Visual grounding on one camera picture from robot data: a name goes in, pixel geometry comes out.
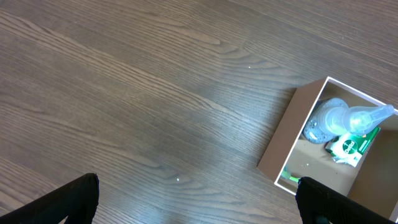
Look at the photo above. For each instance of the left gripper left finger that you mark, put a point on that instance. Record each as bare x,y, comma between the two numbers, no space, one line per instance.
74,202

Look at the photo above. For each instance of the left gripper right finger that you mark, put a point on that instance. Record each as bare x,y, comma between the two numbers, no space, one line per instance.
319,204

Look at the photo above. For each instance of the green white toothbrush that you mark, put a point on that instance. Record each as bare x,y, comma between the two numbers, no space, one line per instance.
286,174

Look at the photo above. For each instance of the green soap bar packet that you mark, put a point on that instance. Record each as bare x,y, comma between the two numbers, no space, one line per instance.
349,148

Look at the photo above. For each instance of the clear pump soap bottle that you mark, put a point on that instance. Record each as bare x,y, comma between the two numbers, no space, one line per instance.
334,117

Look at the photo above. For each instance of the white cardboard box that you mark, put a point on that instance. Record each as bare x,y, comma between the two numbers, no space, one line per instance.
372,183

